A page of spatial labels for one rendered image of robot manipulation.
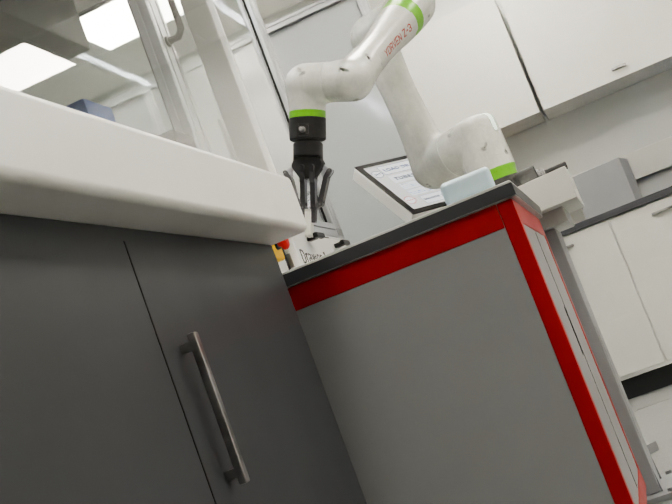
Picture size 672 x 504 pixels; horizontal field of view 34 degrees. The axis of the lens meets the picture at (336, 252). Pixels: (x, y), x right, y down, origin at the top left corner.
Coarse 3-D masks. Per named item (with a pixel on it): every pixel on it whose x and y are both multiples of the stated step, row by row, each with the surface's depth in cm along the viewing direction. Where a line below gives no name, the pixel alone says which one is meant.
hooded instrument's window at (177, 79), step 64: (0, 0) 116; (64, 0) 132; (128, 0) 154; (192, 0) 185; (0, 64) 110; (64, 64) 125; (128, 64) 144; (192, 64) 171; (192, 128) 159; (256, 128) 192
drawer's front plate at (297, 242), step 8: (304, 232) 278; (296, 240) 268; (304, 240) 275; (320, 240) 290; (288, 248) 265; (296, 248) 265; (304, 248) 272; (312, 248) 279; (320, 248) 287; (296, 256) 264; (304, 256) 269; (296, 264) 264
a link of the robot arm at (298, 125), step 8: (296, 120) 273; (304, 120) 272; (312, 120) 272; (320, 120) 273; (296, 128) 272; (304, 128) 271; (312, 128) 272; (320, 128) 273; (296, 136) 272; (304, 136) 272; (312, 136) 272; (320, 136) 273
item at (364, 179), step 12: (360, 168) 365; (360, 180) 364; (372, 180) 359; (372, 192) 360; (384, 192) 355; (384, 204) 356; (396, 204) 351; (432, 204) 353; (444, 204) 354; (408, 216) 348
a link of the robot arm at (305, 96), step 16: (304, 64) 274; (320, 64) 271; (288, 80) 274; (304, 80) 271; (320, 80) 269; (288, 96) 275; (304, 96) 272; (320, 96) 271; (304, 112) 272; (320, 112) 273
